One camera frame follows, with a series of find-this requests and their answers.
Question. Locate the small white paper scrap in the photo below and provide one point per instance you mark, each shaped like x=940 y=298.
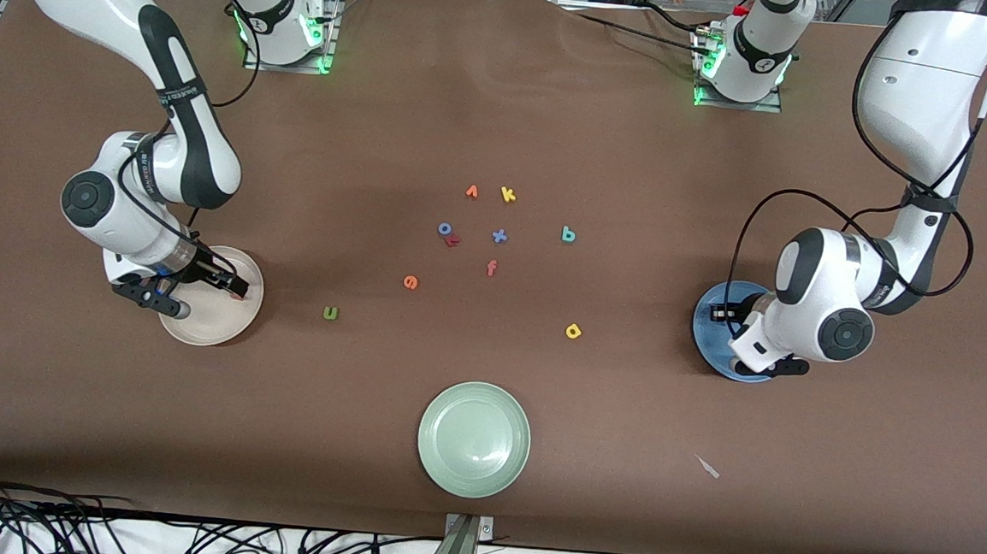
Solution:
x=707 y=466

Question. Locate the pale green round plate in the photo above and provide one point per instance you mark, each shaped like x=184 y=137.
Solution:
x=474 y=439

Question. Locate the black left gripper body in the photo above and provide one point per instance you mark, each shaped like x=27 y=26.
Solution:
x=741 y=314

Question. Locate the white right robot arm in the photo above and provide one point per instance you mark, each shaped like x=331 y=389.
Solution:
x=184 y=155

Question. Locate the brown table cover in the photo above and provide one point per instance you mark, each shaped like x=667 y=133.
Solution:
x=382 y=133

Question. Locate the beige round plate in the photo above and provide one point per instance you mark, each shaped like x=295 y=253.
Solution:
x=217 y=320

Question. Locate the green foam letter n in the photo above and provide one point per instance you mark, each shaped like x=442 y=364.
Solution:
x=330 y=308

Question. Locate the yellow foam letter a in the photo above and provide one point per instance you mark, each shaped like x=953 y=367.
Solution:
x=568 y=331

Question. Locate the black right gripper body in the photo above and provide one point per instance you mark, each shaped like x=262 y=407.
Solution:
x=203 y=268

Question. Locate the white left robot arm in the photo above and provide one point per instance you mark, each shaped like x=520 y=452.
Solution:
x=925 y=89

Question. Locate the orange foam letter e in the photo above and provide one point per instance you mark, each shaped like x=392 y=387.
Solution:
x=406 y=282

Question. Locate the blue round plate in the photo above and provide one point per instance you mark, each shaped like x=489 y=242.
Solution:
x=708 y=341

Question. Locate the teal foam letter b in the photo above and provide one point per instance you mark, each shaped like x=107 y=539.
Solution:
x=568 y=237

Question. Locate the yellow foam letter k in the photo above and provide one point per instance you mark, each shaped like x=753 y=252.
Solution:
x=507 y=195

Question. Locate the dark red foam letter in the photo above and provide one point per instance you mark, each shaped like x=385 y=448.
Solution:
x=452 y=240

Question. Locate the blue foam letter x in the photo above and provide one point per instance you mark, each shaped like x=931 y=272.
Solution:
x=499 y=236

